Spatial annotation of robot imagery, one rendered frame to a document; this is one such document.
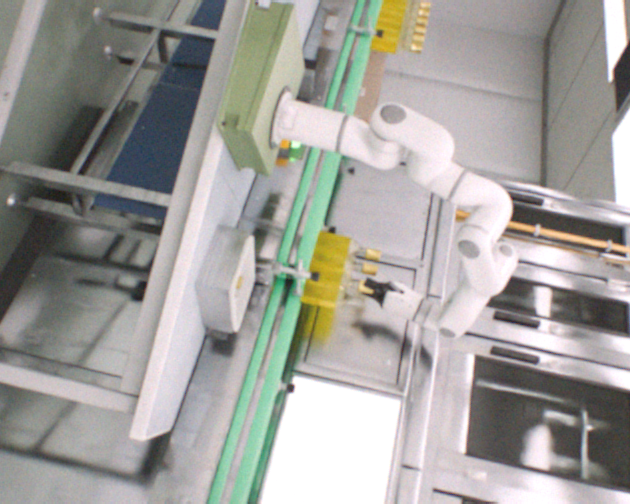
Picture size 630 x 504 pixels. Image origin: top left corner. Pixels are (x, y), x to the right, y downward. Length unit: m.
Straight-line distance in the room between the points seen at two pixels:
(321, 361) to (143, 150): 0.83
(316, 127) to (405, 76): 5.91
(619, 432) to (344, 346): 0.84
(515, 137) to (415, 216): 4.88
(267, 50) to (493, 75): 6.39
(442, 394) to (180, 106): 1.21
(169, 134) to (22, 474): 1.05
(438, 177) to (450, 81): 6.02
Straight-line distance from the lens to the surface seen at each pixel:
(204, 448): 1.61
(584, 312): 2.26
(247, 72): 1.42
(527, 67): 7.99
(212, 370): 1.68
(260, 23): 1.47
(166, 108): 2.14
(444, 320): 1.73
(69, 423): 1.93
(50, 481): 1.89
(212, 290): 1.49
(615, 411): 2.14
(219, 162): 1.47
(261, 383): 1.68
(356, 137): 1.52
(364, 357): 1.92
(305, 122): 1.53
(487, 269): 1.50
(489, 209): 1.52
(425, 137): 1.44
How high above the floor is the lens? 1.11
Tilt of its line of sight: 4 degrees down
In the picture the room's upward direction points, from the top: 103 degrees clockwise
